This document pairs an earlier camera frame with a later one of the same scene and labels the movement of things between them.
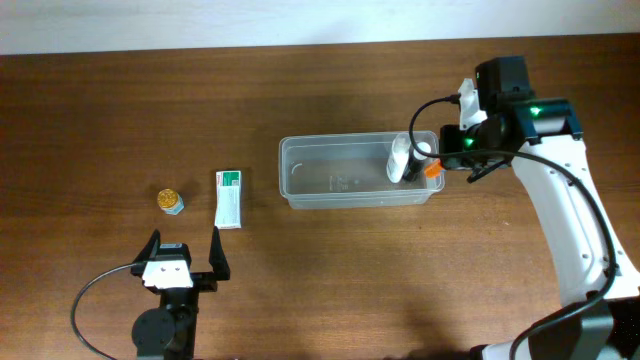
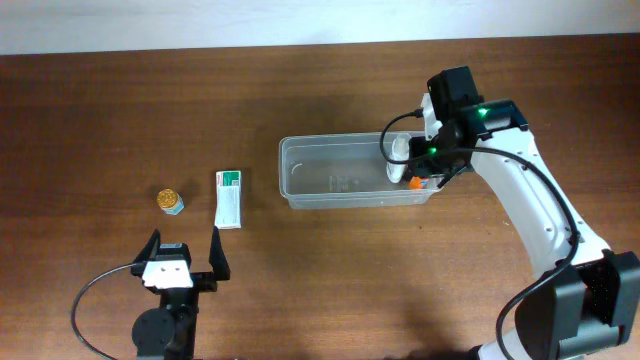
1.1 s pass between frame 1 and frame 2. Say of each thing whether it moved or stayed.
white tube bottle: stayed
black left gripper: stayed
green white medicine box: stayed
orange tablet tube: moved
